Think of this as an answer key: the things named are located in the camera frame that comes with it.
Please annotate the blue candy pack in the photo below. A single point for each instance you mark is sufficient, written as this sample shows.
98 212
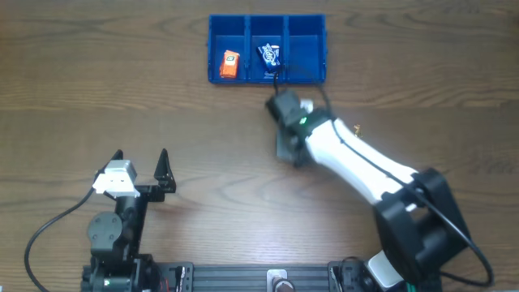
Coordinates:
270 75
268 57

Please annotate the blue tray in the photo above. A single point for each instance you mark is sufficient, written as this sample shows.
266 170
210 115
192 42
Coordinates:
227 28

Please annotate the mounting rail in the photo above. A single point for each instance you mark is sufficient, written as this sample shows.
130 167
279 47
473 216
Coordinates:
235 277

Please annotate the gold candy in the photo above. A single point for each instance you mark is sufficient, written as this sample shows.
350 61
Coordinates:
357 130

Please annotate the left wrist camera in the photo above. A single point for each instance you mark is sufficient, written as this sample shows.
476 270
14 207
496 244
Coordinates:
117 180

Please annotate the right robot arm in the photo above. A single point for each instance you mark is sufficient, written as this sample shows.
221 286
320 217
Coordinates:
357 162

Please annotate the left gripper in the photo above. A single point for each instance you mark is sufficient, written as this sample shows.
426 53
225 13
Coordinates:
152 193

